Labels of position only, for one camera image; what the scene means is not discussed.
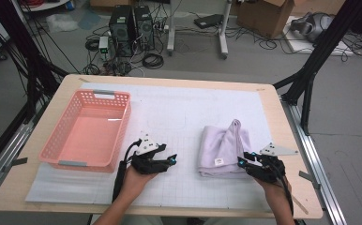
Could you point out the small white device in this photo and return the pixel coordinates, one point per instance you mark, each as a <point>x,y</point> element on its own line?
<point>103,43</point>

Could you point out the wooden table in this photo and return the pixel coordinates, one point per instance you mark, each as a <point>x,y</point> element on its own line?
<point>273,109</point>

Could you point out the black metal frame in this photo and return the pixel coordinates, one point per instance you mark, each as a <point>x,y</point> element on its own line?
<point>326,40</point>
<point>10,31</point>

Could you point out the white metal stand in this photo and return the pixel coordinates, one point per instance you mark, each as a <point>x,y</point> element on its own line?
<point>171,31</point>

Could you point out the open cardboard box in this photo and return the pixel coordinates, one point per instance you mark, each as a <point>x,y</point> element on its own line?
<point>263,18</point>

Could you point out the white round table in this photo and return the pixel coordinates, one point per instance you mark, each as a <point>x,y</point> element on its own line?
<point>44,5</point>

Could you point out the black computer tower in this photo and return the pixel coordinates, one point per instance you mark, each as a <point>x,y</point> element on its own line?
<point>121,28</point>
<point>144,28</point>

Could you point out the aluminium rail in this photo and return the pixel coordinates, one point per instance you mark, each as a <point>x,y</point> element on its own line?
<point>309,150</point>
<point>1,162</point>

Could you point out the grey clip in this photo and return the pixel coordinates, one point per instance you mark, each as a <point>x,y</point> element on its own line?
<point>309,178</point>

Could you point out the black clip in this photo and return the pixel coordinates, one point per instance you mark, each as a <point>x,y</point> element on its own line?
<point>19,161</point>

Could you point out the person's left hand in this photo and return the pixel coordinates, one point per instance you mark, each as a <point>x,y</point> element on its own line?
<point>133,186</point>

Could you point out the lilac printed towel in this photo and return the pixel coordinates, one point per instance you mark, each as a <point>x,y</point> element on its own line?
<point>219,150</point>

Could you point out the white floor board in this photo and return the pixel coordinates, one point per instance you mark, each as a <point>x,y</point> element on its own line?
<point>298,45</point>

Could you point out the clear plastic bag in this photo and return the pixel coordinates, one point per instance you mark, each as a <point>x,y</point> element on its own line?
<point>62,22</point>

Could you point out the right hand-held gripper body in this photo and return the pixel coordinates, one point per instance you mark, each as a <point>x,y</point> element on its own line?
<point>268,170</point>

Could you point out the white grid mat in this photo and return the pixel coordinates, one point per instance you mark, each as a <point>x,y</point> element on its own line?
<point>185,103</point>

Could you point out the pale thin strip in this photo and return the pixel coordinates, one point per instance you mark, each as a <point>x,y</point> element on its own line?
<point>300,205</point>

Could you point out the black flat device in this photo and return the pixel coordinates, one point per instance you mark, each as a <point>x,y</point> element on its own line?
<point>208,21</point>

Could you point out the person's right hand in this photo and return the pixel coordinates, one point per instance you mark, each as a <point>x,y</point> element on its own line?
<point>277,192</point>

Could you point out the grey headset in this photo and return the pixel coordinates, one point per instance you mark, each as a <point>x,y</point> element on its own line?
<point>310,26</point>

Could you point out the pink plastic basket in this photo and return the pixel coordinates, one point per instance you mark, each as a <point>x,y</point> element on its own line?
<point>88,134</point>

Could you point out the blue floor sheet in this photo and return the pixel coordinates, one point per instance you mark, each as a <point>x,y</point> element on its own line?
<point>90,19</point>

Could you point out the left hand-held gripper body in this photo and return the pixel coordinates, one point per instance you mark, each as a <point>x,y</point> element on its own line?
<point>149,162</point>

